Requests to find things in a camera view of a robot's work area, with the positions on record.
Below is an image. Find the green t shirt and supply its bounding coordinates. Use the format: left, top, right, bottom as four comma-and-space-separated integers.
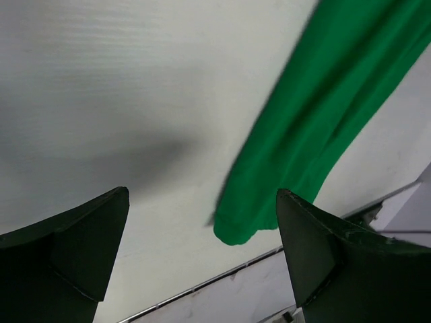
213, 0, 430, 246

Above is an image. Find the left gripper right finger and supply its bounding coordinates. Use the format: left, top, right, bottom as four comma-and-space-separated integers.
276, 189, 430, 323

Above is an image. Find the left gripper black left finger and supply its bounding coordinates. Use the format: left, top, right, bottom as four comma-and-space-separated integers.
1, 186, 129, 322

